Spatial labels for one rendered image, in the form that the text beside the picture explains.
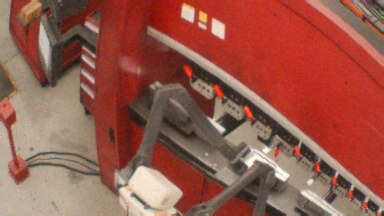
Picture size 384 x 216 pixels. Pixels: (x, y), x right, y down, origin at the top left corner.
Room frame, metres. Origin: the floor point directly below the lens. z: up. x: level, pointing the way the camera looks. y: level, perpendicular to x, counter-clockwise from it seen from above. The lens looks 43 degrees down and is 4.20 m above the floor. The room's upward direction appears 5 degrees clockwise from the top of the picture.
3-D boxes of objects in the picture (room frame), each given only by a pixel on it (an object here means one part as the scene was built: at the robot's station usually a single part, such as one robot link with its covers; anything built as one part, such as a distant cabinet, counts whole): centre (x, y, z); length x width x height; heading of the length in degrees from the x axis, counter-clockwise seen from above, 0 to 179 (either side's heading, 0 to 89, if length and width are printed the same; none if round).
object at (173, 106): (3.50, 0.03, 0.92); 0.50 x 0.06 x 0.10; 49
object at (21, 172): (3.49, 1.50, 0.41); 0.25 x 0.20 x 0.83; 139
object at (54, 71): (3.49, 0.96, 1.42); 0.45 x 0.12 x 0.36; 34
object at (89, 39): (3.79, 0.77, 1.17); 0.40 x 0.24 x 0.07; 49
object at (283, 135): (3.02, -0.52, 1.26); 0.15 x 0.09 x 0.17; 49
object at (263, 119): (3.16, -0.36, 1.26); 0.15 x 0.09 x 0.17; 49
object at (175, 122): (3.49, 0.10, 0.89); 0.30 x 0.05 x 0.03; 49
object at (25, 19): (4.56, 1.57, 1.04); 0.30 x 0.26 x 0.12; 43
